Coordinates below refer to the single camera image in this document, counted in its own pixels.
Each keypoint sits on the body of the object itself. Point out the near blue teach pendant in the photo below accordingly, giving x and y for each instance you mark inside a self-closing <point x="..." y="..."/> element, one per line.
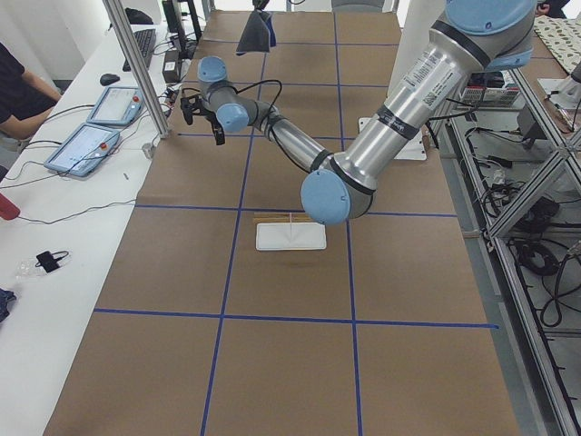
<point x="83" y="151"/>

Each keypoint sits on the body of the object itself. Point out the white wooden towel rack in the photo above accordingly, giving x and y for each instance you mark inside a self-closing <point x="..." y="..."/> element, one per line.
<point x="288" y="232"/>

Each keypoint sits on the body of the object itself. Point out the red object on desk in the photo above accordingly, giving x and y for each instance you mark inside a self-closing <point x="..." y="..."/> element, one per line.
<point x="8" y="210"/>

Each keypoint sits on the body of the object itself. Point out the small black adapter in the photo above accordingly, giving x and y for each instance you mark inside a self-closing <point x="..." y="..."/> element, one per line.
<point x="51" y="261"/>

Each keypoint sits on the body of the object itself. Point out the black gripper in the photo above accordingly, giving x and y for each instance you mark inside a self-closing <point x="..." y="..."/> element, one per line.
<point x="260" y="3"/>
<point x="211" y="122"/>

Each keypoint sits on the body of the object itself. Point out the black power brick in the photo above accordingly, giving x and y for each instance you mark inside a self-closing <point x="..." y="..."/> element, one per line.
<point x="172" y="67"/>

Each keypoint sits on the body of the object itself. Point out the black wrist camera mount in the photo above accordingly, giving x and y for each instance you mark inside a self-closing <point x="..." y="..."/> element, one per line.
<point x="191" y="106"/>

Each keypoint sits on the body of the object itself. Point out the blue grey towel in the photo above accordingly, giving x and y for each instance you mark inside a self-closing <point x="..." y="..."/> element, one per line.
<point x="258" y="35"/>

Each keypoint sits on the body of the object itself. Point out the black computer mouse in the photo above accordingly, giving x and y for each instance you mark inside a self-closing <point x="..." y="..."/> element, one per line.
<point x="108" y="79"/>

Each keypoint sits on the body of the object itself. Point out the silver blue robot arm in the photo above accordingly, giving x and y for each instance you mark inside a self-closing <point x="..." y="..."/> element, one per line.
<point x="468" y="37"/>

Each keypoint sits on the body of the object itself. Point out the black keyboard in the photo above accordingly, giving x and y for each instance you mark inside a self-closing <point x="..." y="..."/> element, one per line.
<point x="146" y="40"/>

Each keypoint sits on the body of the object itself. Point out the seated person in black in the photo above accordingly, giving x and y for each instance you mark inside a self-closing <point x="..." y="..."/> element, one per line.
<point x="26" y="102"/>

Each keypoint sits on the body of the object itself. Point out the blue teach pendant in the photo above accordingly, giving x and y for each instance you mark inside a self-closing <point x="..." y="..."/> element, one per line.
<point x="83" y="151"/>
<point x="117" y="106"/>

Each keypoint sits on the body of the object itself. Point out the aluminium frame post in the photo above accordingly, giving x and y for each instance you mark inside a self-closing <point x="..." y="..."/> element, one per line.
<point x="127" y="42"/>

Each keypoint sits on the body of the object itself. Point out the black monitor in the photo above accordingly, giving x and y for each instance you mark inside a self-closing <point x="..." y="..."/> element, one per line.
<point x="173" y="14"/>

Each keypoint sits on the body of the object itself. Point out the far blue teach pendant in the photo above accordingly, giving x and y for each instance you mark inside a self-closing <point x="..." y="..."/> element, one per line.
<point x="117" y="106"/>

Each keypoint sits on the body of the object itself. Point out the small metal cylinder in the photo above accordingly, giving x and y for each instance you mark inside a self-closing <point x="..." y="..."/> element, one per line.
<point x="148" y="150"/>

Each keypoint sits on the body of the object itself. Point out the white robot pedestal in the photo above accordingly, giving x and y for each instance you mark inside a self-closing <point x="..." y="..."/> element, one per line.
<point x="421" y="64"/>

